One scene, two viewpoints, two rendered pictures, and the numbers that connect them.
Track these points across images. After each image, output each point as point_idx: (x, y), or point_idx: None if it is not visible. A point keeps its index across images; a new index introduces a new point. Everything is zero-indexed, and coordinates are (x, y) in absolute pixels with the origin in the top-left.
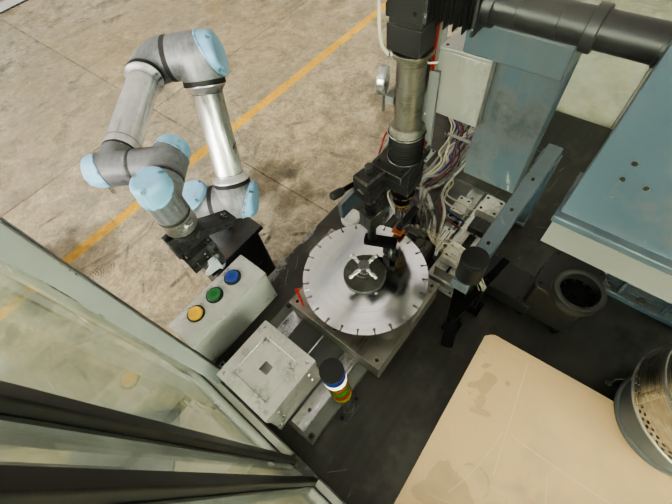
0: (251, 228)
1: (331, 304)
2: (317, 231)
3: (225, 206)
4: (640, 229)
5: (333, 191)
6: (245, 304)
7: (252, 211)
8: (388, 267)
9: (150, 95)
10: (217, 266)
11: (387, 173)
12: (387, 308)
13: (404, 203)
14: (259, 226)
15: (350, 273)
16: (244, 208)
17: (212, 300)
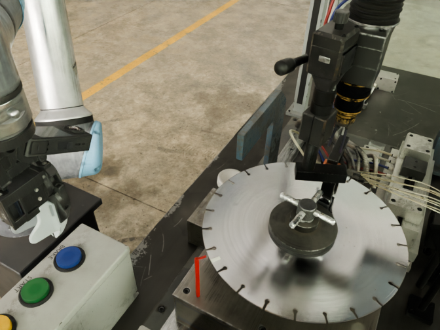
0: (85, 202)
1: (264, 277)
2: (186, 200)
3: (54, 154)
4: None
5: (281, 59)
6: (93, 306)
7: (97, 163)
8: (334, 214)
9: None
10: (52, 226)
11: (360, 34)
12: (359, 272)
13: (357, 107)
14: (97, 199)
15: (282, 225)
16: (85, 157)
17: (33, 301)
